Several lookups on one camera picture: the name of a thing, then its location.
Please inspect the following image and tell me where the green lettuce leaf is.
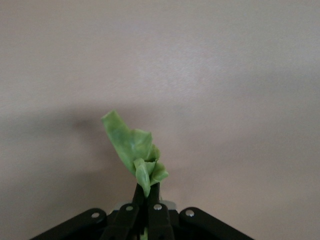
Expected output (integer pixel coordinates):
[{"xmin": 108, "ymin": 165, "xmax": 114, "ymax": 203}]
[{"xmin": 100, "ymin": 108, "xmax": 170, "ymax": 240}]

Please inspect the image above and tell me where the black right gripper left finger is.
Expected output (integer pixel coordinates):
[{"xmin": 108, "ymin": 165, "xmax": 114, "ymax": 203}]
[{"xmin": 100, "ymin": 182, "xmax": 148, "ymax": 240}]

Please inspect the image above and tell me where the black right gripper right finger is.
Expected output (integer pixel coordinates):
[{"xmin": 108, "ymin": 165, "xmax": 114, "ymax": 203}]
[{"xmin": 146, "ymin": 181, "xmax": 174, "ymax": 240}]

